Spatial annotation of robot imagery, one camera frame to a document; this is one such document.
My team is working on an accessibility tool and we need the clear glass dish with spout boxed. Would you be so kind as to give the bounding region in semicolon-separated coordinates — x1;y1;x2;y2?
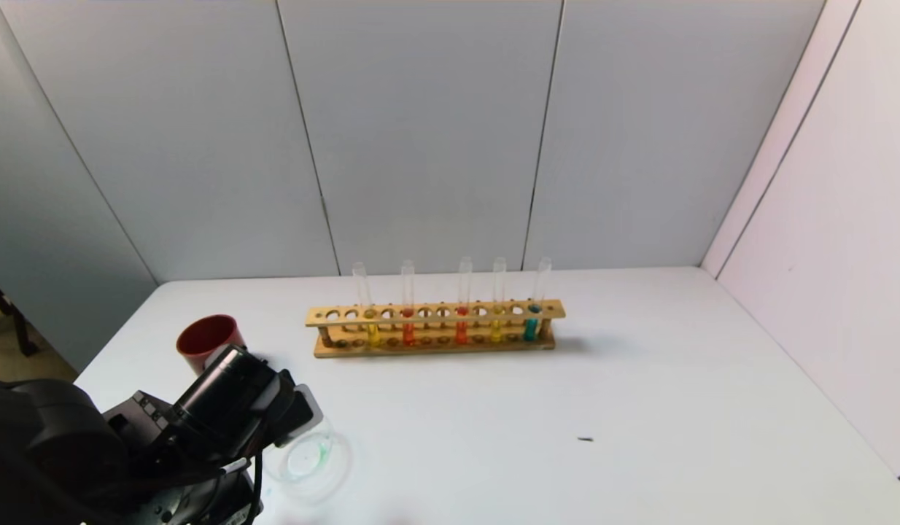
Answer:
264;421;353;505

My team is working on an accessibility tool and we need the red plastic cup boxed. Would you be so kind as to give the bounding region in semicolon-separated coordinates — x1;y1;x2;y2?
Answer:
176;314;246;377

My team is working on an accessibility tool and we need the thin black cable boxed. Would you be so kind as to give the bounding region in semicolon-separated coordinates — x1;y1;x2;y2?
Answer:
247;451;267;525

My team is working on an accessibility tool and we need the wooden test tube rack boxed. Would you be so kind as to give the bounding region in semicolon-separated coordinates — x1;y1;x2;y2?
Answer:
306;299;566;359

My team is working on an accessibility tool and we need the test tube with red liquid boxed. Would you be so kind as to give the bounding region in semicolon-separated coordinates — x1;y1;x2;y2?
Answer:
400;260;416;348
454;256;472;346

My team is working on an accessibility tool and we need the test tube with yellow liquid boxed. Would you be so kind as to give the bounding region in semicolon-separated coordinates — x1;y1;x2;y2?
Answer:
489;257;507;344
351;261;382;348

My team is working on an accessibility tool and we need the test tube with blue liquid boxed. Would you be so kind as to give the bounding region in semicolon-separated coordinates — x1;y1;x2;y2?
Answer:
293;384;326;438
522;255;552;343

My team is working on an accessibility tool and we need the black metal stand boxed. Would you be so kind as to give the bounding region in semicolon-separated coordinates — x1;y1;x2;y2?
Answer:
0;271;39;358

